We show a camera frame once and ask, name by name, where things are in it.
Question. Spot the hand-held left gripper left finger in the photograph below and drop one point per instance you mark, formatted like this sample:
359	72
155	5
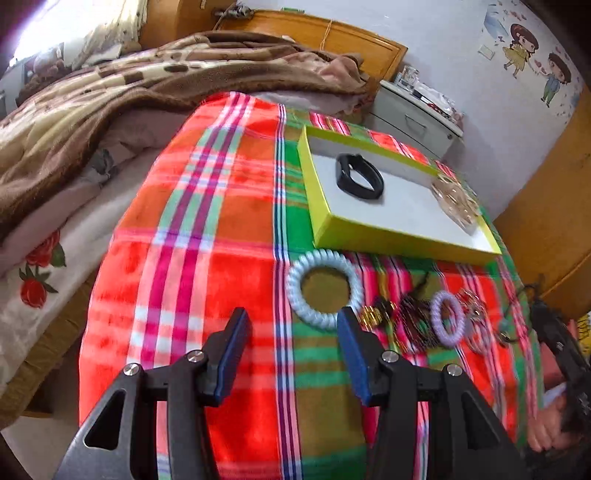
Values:
234	353

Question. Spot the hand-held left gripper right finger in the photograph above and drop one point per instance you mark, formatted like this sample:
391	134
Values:
353	362

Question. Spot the pink rhinestone hair clip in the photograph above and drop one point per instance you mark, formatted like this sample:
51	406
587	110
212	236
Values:
475	314

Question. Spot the yellow-green cardboard box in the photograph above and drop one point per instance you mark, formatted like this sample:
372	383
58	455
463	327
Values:
401	207

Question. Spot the person's right hand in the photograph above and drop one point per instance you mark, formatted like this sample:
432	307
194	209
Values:
547	429

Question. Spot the dark beaded strand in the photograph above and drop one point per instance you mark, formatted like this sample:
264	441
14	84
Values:
411	323

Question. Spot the red plaid blanket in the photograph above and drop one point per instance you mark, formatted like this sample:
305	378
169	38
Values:
184	277

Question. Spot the wooden door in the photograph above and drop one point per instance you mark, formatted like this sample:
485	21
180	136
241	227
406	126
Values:
554	207

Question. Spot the white floral bed sheet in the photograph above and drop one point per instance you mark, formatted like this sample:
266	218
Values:
46	286

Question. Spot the white nightstand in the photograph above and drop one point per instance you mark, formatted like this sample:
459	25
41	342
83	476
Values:
406	120

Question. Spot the pile of small sundries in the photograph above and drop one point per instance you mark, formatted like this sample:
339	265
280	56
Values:
438	104

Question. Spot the brown patterned fleece blanket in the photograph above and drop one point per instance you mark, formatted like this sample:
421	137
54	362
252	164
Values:
115	92

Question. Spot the clear glass cup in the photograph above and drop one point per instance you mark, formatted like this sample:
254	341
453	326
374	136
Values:
407	77

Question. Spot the wooden headboard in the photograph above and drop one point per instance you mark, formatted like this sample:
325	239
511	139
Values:
300	32

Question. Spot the wooden wardrobe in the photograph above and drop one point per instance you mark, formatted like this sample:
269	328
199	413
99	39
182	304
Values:
184	18

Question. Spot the brown teddy bear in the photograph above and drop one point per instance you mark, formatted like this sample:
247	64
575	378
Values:
46	62

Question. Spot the patterned curtain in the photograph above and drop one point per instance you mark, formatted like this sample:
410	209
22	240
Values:
115	23

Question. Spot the cartoon wall sticker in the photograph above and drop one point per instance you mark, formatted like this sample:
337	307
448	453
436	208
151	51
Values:
519	46

